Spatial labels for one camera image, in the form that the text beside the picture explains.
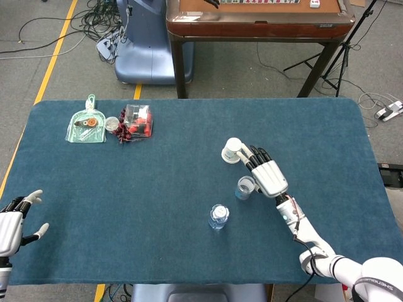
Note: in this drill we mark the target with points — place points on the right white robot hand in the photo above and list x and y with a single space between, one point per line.
269 179

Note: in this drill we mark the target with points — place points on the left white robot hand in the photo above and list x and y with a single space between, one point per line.
9 229

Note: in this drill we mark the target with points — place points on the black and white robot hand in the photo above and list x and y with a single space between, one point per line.
212 2

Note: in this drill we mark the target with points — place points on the transparent cup with blue label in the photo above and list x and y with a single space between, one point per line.
245 188

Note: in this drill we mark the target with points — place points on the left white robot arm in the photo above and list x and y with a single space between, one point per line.
3 277

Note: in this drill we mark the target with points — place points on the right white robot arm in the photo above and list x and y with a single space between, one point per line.
315 242

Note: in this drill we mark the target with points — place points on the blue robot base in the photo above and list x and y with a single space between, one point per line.
141 56

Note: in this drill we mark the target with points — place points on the white printed paper cup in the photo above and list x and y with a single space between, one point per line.
231 149

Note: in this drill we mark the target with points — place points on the row of face-up mahjong tiles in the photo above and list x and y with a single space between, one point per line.
258 1

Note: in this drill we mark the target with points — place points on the wooden mahjong table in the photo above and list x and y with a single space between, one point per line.
252 28

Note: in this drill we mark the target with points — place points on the clear plastic water bottle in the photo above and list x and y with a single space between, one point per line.
218 217

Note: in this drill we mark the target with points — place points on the single white mahjong tile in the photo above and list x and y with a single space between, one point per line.
315 3

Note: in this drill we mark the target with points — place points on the blue tablecloth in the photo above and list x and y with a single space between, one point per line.
157 204

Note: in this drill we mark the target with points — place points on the white power strip with plugs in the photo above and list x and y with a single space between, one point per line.
105 47

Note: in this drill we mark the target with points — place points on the black floor box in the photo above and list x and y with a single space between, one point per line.
392 174

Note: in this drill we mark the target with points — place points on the green dustpan in plastic bag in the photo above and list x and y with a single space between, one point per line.
85 132

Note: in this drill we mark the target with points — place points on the grey blue robot chassis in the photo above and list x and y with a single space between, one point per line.
198 294

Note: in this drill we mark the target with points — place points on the black tripod stand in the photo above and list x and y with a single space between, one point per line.
346 41

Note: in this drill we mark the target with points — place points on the clear box with red items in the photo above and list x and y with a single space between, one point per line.
138 122

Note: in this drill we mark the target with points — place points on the bunch of dark red grapes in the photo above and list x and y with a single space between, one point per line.
121 130

